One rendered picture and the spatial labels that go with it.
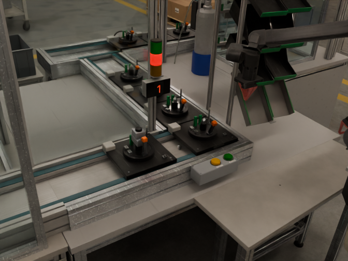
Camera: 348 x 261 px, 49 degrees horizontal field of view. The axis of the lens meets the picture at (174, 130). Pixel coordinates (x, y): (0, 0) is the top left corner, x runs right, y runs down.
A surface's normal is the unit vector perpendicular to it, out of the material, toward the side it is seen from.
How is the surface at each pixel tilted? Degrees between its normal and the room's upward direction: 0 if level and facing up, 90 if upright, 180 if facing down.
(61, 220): 90
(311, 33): 65
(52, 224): 90
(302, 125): 0
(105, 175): 0
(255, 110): 45
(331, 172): 0
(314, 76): 90
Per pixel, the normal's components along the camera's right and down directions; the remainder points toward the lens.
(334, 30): -0.43, 0.04
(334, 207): 0.04, -0.85
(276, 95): 0.30, -0.25
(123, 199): 0.54, 0.46
